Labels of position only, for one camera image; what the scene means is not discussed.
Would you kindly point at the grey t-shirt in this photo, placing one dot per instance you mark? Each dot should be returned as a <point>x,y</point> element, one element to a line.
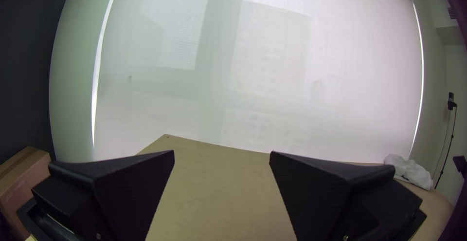
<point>410,171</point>

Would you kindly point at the brown cardboard box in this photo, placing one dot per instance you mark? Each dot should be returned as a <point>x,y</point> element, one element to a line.
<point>18,175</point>

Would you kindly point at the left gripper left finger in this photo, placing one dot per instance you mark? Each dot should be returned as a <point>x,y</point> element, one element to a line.
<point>116,197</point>

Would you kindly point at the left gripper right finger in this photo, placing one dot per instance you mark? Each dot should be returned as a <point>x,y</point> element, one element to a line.
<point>328,201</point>

